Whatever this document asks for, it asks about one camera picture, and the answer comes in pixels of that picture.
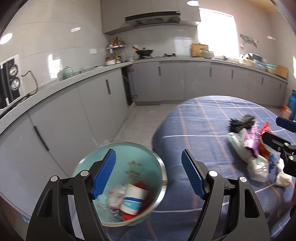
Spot black power cable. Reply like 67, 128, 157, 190
21, 70, 39, 98

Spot red mesh net bag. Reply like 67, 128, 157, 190
120, 182, 153, 221

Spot white paper cup blue band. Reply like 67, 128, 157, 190
120, 182, 148, 215

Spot blue gas cylinder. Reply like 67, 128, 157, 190
287, 89, 296, 110

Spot microwave oven with dials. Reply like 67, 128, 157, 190
1, 54, 25, 111

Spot black range hood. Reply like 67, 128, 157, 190
125, 11, 181, 28

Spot grey lower kitchen cabinets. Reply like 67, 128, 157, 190
1, 59, 287, 216

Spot wooden cutting board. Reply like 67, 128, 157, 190
190, 43, 208, 57

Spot clear green printed plastic bag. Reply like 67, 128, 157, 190
227, 128, 269, 183

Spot black wok on stove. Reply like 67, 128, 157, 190
133, 46, 153, 59

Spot spice rack with bottles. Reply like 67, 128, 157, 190
105, 36, 126, 66

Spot white red plastic bucket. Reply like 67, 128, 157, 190
281, 105, 293, 120

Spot green ceramic kettle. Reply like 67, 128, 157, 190
62, 66, 74, 80

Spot teal metal trash bin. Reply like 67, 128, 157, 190
73, 143, 168, 227

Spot purple snack wrapper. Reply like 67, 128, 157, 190
244, 121, 260, 158

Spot metal pot on counter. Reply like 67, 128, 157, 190
200, 48, 214, 59

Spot orange red foil wrapper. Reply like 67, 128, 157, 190
257, 122, 278, 165

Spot blue plaid tablecloth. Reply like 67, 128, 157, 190
107, 95, 295, 240

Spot black scouring pad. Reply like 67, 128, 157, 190
229, 114, 255, 133

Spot grey plastic wrapper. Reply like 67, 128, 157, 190
107, 185, 127, 217

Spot grey upper wall cabinets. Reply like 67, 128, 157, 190
101, 1, 201, 35

